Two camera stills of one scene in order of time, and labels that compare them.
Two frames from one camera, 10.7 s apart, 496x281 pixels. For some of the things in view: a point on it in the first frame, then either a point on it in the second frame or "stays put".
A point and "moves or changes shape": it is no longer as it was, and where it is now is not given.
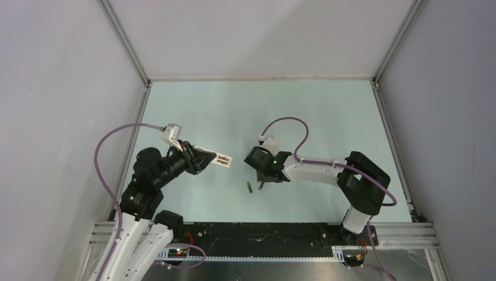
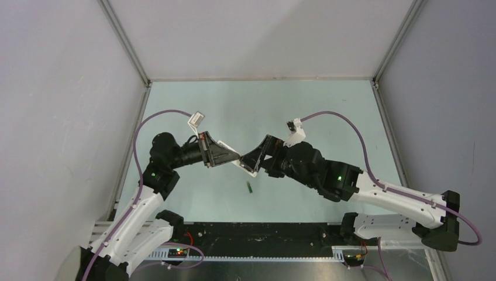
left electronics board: (177, 253) stays put
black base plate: (272, 239) stays put
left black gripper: (197, 160) to (216, 154)
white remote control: (221, 159) moves or changes shape
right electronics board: (354, 257) stays put
